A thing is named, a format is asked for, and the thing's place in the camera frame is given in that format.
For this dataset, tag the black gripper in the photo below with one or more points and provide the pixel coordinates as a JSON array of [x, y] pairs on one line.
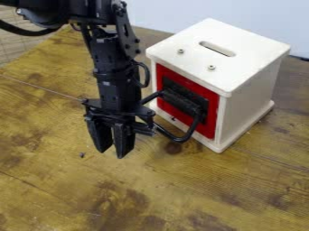
[[130, 122]]

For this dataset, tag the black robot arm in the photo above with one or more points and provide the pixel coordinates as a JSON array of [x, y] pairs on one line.
[[103, 23]]

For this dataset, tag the red drawer front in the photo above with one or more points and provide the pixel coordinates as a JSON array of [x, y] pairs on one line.
[[183, 98]]

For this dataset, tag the white wooden box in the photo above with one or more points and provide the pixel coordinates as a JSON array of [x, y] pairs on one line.
[[227, 66]]

